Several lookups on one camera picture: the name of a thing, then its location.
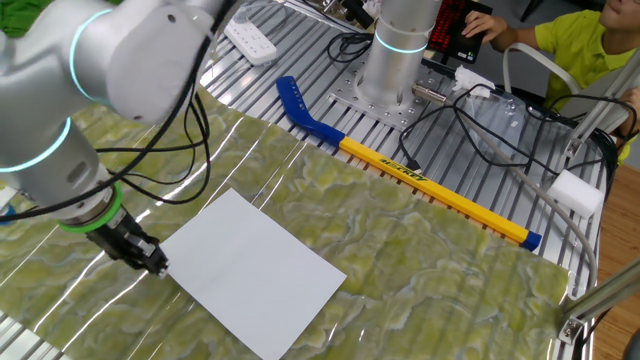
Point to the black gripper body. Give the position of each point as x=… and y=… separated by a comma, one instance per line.
x=115, y=235

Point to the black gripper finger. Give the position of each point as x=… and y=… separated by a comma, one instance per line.
x=150, y=248
x=142, y=262

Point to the white paper sheet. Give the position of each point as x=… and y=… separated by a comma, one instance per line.
x=250, y=275

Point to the operator bare forearm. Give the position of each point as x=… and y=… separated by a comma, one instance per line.
x=520, y=37

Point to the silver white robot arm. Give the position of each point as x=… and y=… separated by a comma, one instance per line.
x=140, y=60

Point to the operator hand on keypad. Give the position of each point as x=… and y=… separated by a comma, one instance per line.
x=486, y=26

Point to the operator hand behind post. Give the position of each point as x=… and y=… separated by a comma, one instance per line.
x=631, y=112

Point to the white power strip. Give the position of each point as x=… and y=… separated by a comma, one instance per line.
x=250, y=40

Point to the green cloth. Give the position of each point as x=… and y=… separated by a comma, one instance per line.
x=20, y=17

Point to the green marble pattern mat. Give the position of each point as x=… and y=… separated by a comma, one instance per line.
x=400, y=260

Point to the blue yellow hockey stick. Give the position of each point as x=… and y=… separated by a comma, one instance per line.
x=440, y=192

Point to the black cylindrical tool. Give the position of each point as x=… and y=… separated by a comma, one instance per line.
x=357, y=12

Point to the white plastic adapter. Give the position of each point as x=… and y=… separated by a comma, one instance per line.
x=470, y=80

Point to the black keypad with red lights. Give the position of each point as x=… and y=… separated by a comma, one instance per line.
x=450, y=30

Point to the clear plastic sheet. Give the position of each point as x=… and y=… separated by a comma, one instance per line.
x=500, y=120

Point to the white curved chair armrest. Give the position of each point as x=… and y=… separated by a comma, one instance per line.
x=505, y=70

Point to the white foam block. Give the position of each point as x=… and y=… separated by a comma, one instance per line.
x=575, y=192

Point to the person in yellow shirt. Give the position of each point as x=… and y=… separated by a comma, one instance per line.
x=580, y=45

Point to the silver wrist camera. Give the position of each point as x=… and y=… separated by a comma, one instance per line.
x=6, y=215

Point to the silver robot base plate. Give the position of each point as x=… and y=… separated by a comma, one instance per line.
x=395, y=116

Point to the aluminium frame post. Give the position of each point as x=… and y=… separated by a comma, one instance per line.
x=600, y=107
x=600, y=295

